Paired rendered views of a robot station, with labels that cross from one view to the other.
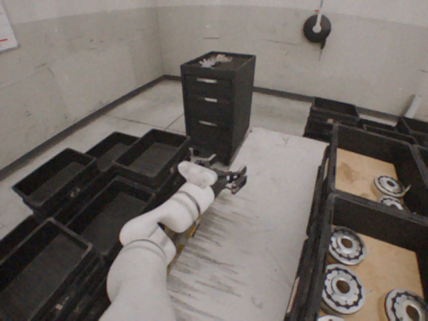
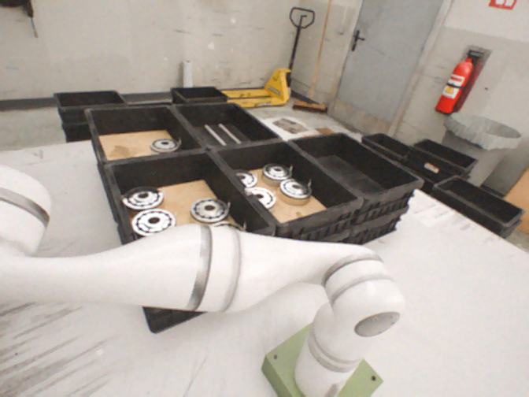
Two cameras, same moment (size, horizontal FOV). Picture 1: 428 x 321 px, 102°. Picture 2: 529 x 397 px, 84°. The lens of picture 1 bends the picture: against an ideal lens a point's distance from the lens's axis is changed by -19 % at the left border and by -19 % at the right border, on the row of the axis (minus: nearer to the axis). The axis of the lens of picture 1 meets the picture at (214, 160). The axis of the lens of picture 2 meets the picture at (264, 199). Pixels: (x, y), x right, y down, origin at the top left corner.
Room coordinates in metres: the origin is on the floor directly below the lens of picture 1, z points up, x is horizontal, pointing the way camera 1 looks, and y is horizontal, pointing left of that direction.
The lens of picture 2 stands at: (-0.33, 0.11, 1.36)
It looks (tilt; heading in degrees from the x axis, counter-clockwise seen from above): 36 degrees down; 295
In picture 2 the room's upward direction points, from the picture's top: 10 degrees clockwise
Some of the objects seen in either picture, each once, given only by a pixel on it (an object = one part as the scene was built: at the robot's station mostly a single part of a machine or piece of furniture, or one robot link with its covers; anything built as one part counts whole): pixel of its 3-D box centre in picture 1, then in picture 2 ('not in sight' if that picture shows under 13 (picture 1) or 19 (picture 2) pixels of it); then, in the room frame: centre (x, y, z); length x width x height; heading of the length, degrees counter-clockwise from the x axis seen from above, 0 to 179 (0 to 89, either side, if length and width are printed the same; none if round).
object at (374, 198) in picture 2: not in sight; (351, 161); (-0.19, -0.86, 0.92); 0.40 x 0.30 x 0.02; 153
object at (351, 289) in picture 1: (342, 286); (153, 220); (0.12, -0.26, 0.86); 0.05 x 0.05 x 0.01
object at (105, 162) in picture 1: (117, 167); not in sight; (1.13, 0.72, 0.31); 0.40 x 0.30 x 0.34; 157
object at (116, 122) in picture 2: (370, 176); (144, 145); (0.44, -0.51, 0.87); 0.40 x 0.30 x 0.11; 153
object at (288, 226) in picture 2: not in sight; (282, 176); (-0.05, -0.60, 0.92); 0.40 x 0.30 x 0.02; 153
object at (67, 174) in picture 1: (71, 199); not in sight; (0.76, 0.88, 0.37); 0.40 x 0.30 x 0.45; 157
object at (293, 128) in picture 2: not in sight; (289, 124); (0.34, -1.51, 0.71); 0.22 x 0.19 x 0.01; 157
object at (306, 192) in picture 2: not in sight; (295, 188); (-0.08, -0.66, 0.86); 0.10 x 0.10 x 0.01
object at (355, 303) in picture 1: (341, 287); (154, 222); (0.12, -0.26, 0.86); 0.10 x 0.10 x 0.01
